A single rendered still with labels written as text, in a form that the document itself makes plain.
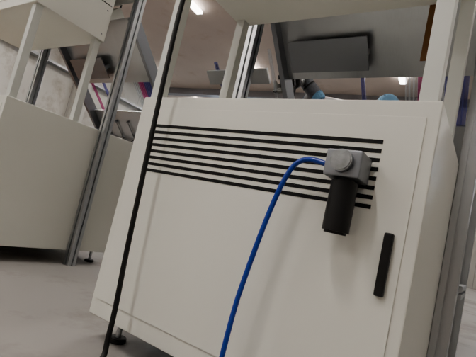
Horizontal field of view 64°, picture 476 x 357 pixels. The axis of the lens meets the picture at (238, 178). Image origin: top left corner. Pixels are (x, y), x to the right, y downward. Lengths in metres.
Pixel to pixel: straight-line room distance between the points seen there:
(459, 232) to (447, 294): 0.15
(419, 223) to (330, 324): 0.22
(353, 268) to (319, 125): 0.26
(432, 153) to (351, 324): 0.30
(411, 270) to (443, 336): 0.43
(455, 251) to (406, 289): 0.42
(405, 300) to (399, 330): 0.04
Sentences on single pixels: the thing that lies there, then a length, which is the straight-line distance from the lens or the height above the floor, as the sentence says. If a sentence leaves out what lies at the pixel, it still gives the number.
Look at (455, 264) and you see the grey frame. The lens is 1.06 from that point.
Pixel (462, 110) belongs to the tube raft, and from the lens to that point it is 1.53.
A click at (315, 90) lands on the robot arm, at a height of 1.12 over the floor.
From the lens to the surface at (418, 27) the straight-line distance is 1.44.
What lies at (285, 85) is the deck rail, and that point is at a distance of 1.62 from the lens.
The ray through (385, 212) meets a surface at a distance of 0.67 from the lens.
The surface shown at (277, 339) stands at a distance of 0.73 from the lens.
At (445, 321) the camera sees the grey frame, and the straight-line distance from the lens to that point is 1.07.
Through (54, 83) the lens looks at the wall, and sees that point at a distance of 11.21.
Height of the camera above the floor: 0.36
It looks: 6 degrees up
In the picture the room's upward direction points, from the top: 13 degrees clockwise
